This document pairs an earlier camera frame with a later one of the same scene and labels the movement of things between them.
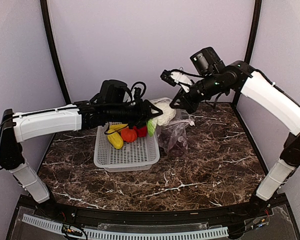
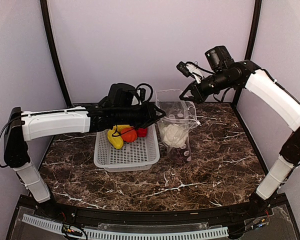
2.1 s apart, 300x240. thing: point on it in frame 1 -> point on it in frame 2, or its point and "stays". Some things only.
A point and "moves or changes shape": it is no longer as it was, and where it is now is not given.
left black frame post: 44,8 stays
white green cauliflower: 167,117 -> 175,135
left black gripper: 144,113 stays
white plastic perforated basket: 139,155 stays
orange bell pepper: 128,135 stays
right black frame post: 255,30 stays
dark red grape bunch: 174,141 -> 179,155
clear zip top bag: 173,137 moves or changes shape
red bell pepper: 141,132 stays
